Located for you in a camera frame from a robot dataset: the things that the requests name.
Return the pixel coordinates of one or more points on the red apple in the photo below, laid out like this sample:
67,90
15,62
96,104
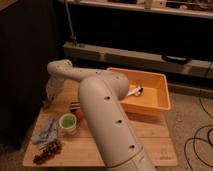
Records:
79,115

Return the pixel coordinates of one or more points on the white spoon in bin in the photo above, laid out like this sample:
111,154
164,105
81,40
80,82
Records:
136,92

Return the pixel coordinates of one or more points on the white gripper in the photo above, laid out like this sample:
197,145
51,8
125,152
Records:
53,88

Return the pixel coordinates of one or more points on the green cup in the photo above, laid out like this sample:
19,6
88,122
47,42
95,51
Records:
68,121

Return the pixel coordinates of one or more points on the blue cloth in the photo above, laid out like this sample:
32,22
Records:
47,133

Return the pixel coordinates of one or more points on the grey metal rail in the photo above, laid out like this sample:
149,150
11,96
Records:
137,59

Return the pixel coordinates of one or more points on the white cup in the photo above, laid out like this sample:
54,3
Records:
70,130

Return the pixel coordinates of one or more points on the bunch of dark grapes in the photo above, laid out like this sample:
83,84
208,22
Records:
48,152

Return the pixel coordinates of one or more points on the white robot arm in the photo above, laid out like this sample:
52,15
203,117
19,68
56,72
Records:
99,93

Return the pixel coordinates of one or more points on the black striped block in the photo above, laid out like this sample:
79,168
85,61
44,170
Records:
74,106

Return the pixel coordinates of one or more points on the yellow plastic bin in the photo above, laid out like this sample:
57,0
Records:
154,99

